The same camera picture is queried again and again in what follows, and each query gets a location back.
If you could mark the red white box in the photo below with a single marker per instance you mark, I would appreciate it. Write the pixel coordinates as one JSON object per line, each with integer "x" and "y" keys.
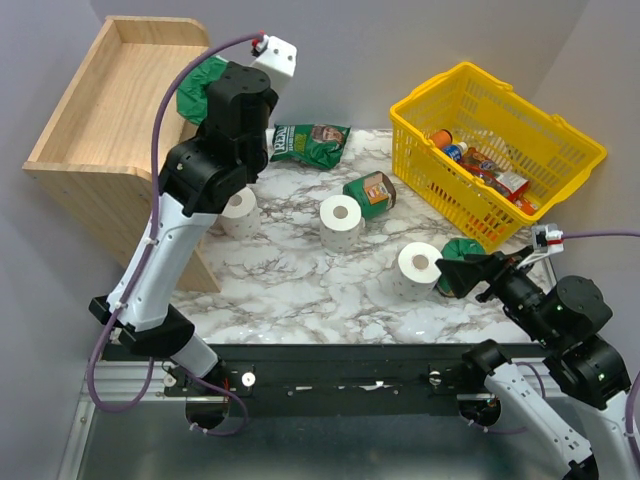
{"x": 511, "y": 185}

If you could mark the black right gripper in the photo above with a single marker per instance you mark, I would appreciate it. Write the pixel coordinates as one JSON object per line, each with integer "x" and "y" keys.
{"x": 463, "y": 273}

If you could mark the white dotted roll right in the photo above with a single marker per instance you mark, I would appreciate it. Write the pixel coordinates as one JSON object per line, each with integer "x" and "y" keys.
{"x": 415, "y": 273}

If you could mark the green wrapped roll with picture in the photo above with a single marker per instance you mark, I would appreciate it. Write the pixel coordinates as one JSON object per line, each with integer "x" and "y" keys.
{"x": 374, "y": 193}

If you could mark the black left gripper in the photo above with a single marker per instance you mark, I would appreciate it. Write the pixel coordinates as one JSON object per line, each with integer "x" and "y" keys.
{"x": 273, "y": 101}

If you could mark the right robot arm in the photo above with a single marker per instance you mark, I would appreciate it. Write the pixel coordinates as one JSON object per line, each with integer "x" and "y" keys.
{"x": 566, "y": 322}

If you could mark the wooden shelf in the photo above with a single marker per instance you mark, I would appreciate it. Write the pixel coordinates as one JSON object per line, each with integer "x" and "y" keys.
{"x": 93, "y": 156}

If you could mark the green chips bag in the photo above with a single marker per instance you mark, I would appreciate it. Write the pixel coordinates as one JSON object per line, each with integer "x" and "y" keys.
{"x": 317, "y": 145}

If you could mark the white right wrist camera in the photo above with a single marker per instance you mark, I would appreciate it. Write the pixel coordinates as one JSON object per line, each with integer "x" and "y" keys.
{"x": 547, "y": 240}

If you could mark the yellow plastic basket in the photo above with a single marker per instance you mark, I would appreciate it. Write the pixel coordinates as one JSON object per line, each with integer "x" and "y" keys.
{"x": 486, "y": 114}

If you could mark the white dotted roll middle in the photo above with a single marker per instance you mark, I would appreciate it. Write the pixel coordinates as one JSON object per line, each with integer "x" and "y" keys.
{"x": 341, "y": 223}

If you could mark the white dotted roll left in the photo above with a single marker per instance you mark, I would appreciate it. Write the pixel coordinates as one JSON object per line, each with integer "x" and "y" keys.
{"x": 240, "y": 218}

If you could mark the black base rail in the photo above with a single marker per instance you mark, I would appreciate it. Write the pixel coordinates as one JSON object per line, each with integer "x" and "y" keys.
{"x": 349, "y": 380}

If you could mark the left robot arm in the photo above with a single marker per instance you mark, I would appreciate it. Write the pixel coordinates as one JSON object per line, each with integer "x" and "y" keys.
{"x": 199, "y": 177}

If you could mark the white dotted roll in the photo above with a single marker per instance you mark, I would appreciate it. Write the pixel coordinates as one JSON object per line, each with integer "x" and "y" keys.
{"x": 341, "y": 223}
{"x": 240, "y": 218}
{"x": 415, "y": 273}

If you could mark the blue label bottle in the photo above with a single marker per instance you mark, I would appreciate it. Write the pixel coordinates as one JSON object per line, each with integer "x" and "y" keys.
{"x": 456, "y": 151}

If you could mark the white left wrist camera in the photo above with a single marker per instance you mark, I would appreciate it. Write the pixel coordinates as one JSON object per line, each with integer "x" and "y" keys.
{"x": 277, "y": 59}

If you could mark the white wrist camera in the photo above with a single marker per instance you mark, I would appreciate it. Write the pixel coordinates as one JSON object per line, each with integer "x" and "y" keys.
{"x": 277, "y": 59}
{"x": 547, "y": 240}

